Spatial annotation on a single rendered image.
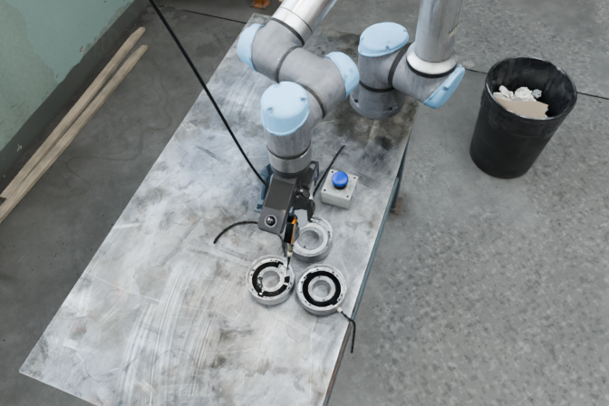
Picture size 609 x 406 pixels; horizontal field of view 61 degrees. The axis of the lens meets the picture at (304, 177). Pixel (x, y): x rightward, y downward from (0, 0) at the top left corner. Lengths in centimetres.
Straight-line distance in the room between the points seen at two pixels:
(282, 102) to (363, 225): 51
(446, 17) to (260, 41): 40
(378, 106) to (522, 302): 105
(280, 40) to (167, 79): 192
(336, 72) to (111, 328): 71
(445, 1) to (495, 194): 135
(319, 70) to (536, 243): 156
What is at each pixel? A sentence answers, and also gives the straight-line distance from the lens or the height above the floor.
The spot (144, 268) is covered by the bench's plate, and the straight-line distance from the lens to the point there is 123.
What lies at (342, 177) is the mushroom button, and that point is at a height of 87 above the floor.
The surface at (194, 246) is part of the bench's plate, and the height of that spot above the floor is 80.
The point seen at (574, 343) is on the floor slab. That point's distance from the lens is 212.
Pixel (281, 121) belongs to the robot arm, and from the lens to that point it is 78.
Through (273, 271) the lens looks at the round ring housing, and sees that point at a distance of 113.
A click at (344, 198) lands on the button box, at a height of 84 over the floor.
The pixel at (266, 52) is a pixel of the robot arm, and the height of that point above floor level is 126.
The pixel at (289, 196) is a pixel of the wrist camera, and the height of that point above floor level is 109.
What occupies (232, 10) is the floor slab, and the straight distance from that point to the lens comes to 315.
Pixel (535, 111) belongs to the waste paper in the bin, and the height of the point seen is 34.
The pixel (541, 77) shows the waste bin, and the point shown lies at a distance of 231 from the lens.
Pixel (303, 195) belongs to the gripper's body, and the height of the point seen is 106.
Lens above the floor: 185
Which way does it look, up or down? 55 degrees down
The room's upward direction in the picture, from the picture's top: 4 degrees counter-clockwise
